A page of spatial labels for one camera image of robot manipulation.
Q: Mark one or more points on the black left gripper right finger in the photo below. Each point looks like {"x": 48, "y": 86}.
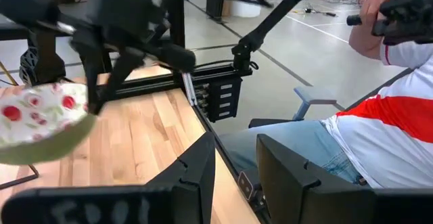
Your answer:
{"x": 280, "y": 180}

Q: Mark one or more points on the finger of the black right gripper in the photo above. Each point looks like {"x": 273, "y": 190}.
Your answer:
{"x": 92, "y": 78}
{"x": 125, "y": 71}

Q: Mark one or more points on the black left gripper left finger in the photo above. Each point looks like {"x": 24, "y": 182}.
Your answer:
{"x": 196, "y": 183}

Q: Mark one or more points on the green bowl floral interior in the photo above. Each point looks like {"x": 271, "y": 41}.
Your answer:
{"x": 37, "y": 119}

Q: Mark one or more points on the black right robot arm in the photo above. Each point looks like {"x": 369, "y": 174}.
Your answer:
{"x": 30, "y": 7}

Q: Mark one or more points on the black electronics box white labels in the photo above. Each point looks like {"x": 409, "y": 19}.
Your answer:
{"x": 223, "y": 99}

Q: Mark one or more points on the person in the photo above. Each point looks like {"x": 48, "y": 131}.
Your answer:
{"x": 382, "y": 149}

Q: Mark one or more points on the wooden shelf black metal legs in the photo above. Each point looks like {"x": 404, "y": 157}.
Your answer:
{"x": 20, "y": 181}

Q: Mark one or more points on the black diagonal frame brace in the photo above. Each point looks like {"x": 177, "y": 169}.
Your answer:
{"x": 270, "y": 17}

